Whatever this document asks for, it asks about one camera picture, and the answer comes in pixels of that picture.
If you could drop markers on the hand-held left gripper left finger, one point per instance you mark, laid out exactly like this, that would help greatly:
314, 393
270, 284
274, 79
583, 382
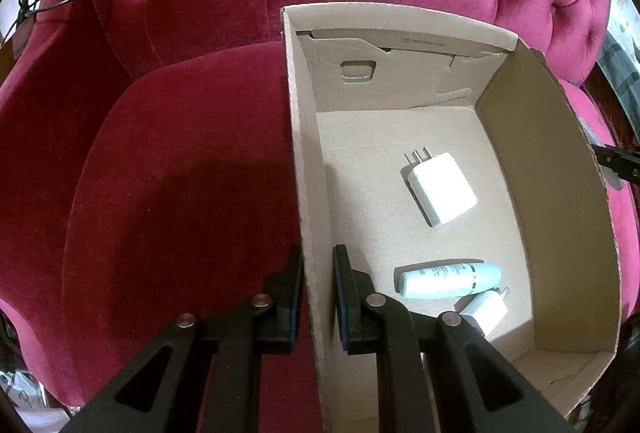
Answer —
298, 293

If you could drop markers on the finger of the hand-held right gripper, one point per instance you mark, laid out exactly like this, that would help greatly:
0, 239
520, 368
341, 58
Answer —
622, 163

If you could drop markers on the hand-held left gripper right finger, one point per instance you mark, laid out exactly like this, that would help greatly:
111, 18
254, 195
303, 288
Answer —
341, 298

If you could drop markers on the light blue cosmetic tube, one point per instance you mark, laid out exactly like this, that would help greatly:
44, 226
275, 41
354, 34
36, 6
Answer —
440, 280

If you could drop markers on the cardboard box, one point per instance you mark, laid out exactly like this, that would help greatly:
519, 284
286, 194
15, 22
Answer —
380, 173

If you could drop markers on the small white charger plug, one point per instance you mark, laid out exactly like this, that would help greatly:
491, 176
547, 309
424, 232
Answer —
482, 310

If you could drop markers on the large white charger plug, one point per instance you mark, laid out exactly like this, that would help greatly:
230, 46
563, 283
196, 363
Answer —
440, 188

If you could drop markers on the grey plaid garment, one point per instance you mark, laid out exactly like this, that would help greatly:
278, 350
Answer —
622, 68

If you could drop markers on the red velvet tufted sofa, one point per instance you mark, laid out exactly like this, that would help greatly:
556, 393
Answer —
175, 163

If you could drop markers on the dark plaid trousers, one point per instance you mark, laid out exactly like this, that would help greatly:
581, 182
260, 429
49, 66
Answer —
625, 388

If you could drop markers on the white plastic bag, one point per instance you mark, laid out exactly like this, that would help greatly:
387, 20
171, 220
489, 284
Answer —
25, 393

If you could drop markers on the hanging paper tag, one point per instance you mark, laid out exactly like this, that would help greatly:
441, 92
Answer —
22, 38

